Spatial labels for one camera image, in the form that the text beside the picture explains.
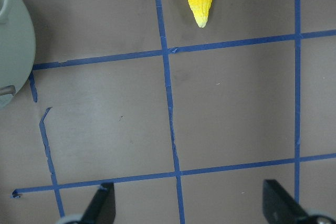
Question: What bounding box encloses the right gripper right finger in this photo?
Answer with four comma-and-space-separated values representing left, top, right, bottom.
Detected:
262, 179, 309, 223

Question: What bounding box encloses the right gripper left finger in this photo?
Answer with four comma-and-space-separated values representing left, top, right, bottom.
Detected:
81, 183, 116, 224

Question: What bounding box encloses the pale green steel pot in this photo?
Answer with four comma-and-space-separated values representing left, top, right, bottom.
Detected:
1, 0, 36, 108

